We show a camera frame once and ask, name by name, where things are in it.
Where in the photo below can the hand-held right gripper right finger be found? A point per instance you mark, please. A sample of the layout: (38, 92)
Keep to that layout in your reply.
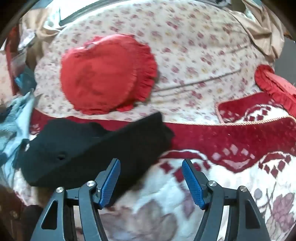
(193, 183)

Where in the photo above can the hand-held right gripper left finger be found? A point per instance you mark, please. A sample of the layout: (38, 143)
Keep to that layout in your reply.
(111, 183)

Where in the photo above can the black pants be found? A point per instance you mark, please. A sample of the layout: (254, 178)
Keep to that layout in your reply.
(69, 148)

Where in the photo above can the red and white patterned blanket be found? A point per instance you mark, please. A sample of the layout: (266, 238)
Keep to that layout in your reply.
(231, 143)

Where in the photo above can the round red frilled cushion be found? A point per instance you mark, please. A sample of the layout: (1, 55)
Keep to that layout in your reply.
(104, 74)

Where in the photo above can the light blue cloth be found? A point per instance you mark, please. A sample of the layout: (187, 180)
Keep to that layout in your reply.
(13, 120)

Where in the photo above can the red velvet frilled cushion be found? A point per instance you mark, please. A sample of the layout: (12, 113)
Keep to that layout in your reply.
(277, 83)

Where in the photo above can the floral cream bed sheet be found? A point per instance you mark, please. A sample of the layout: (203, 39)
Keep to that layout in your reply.
(196, 46)

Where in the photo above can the beige satin cloth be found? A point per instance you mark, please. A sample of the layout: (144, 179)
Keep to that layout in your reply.
(263, 30)

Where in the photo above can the crumpled beige cloth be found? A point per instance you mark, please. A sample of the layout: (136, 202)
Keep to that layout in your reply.
(39, 23)

